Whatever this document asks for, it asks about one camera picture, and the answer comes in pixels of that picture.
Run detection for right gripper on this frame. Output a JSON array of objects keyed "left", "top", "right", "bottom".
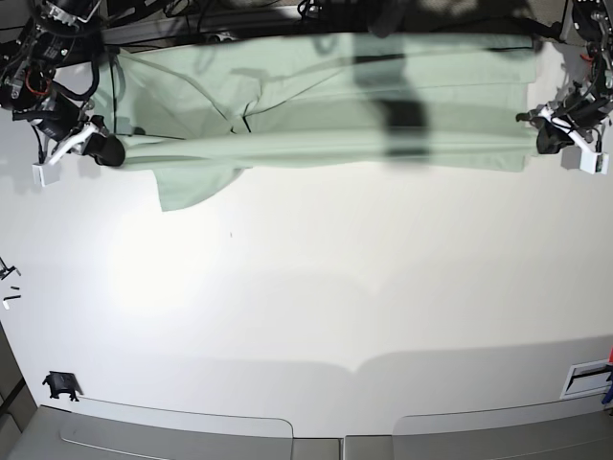
[{"left": 38, "top": 115, "right": 125, "bottom": 168}]

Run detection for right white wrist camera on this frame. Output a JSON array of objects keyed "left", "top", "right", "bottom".
[{"left": 32, "top": 164, "right": 61, "bottom": 187}]

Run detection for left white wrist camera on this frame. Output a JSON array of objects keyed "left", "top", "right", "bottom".
[{"left": 561, "top": 149, "right": 609, "bottom": 175}]

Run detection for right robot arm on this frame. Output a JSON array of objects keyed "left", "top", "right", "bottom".
[{"left": 1, "top": 1, "right": 125, "bottom": 168}]

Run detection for light green T-shirt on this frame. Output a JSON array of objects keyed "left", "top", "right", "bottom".
[{"left": 94, "top": 34, "right": 536, "bottom": 211}]

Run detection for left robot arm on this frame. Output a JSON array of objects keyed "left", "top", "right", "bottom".
[{"left": 516, "top": 1, "right": 612, "bottom": 159}]

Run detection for black clamp on table edge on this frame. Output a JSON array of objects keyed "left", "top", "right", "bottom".
[{"left": 42, "top": 371, "right": 82, "bottom": 402}]

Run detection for small black and white parts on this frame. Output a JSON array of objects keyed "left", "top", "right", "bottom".
[{"left": 1, "top": 285, "right": 23, "bottom": 311}]

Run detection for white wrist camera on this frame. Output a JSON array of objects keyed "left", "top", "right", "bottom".
[
  {"left": 561, "top": 149, "right": 609, "bottom": 175},
  {"left": 32, "top": 164, "right": 61, "bottom": 187}
]

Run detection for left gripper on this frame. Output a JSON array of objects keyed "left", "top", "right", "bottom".
[{"left": 515, "top": 103, "right": 604, "bottom": 155}]

